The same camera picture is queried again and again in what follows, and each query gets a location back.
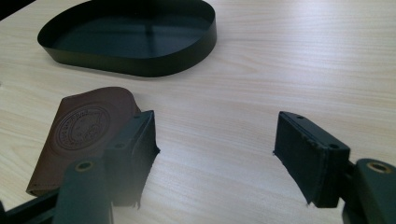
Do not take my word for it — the black tray with hook rack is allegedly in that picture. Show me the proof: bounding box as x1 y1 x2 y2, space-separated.
36 0 218 78

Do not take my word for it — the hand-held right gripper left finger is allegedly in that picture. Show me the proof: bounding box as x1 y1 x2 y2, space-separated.
103 109 162 209

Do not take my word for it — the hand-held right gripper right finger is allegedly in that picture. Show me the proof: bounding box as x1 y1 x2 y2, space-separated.
273 110 351 209

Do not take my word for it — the brown leather pouch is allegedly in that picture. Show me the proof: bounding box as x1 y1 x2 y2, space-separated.
25 86 142 198

